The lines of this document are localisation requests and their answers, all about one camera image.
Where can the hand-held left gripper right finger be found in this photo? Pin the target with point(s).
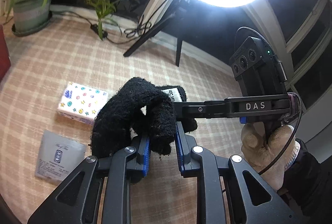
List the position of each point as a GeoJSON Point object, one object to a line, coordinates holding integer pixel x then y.
{"type": "Point", "coordinates": [180, 151]}

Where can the small green plant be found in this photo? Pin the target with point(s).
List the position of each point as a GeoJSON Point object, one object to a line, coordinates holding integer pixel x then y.
{"type": "Point", "coordinates": [103, 10]}

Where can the person's right forearm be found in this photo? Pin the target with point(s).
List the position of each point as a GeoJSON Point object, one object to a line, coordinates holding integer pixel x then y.
{"type": "Point", "coordinates": [306, 182]}

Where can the black tripod stand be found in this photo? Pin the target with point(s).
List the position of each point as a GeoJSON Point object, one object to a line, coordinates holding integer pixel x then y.
{"type": "Point", "coordinates": [145, 41]}

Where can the white window frame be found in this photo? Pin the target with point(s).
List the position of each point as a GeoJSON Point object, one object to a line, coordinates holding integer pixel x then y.
{"type": "Point", "coordinates": [319, 19]}

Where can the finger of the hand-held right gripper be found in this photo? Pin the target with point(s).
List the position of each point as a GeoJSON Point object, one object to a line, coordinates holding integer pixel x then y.
{"type": "Point", "coordinates": [199, 109]}

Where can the plaid tablecloth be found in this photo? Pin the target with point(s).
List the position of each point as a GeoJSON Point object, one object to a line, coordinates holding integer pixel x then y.
{"type": "Point", "coordinates": [155, 71]}

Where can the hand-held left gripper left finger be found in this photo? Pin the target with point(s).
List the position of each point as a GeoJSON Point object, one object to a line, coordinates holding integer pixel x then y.
{"type": "Point", "coordinates": [145, 159]}

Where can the patterned white tissue pack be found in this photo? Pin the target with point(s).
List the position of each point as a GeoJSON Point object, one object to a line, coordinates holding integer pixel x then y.
{"type": "Point", "coordinates": [80, 102]}

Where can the grey sachet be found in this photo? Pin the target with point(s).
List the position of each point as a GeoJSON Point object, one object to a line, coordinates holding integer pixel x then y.
{"type": "Point", "coordinates": [57, 156]}

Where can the dark red box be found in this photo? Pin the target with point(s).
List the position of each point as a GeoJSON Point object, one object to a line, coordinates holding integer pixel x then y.
{"type": "Point", "coordinates": [4, 53]}

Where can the black knit glove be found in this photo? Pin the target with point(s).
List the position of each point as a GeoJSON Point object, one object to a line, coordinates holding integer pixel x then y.
{"type": "Point", "coordinates": [129, 110]}

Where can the person's right hand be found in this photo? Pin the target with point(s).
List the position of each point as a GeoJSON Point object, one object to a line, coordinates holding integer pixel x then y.
{"type": "Point", "coordinates": [269, 161]}

